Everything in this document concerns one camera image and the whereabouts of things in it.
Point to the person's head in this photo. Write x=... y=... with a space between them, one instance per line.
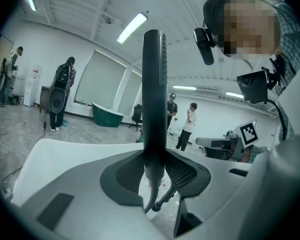
x=250 y=24

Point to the white bathtub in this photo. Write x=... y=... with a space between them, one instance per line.
x=65 y=154

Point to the person's right forearm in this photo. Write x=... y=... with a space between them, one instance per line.
x=256 y=152

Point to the black chest-mounted box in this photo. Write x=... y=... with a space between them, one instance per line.
x=252 y=86

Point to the long ceiling light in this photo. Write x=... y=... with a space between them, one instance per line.
x=235 y=95
x=132 y=27
x=32 y=0
x=184 y=87

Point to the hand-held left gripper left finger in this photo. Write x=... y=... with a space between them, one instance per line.
x=77 y=196

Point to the green bathtub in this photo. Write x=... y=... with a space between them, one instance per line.
x=107 y=117

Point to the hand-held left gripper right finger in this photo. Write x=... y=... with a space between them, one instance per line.
x=202 y=184

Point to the black head-worn camera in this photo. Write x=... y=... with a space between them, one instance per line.
x=205 y=44

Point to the person's checked shirt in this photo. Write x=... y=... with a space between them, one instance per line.
x=290 y=41

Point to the white water dispenser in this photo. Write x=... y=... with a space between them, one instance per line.
x=32 y=89

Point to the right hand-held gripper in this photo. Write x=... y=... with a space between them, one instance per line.
x=248 y=134

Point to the white toilet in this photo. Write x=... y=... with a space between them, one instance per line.
x=176 y=135

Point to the black office chair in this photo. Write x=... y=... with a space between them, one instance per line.
x=137 y=111

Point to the white window blind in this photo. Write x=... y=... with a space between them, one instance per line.
x=130 y=96
x=100 y=79

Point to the brown cabinet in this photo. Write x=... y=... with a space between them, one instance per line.
x=43 y=99

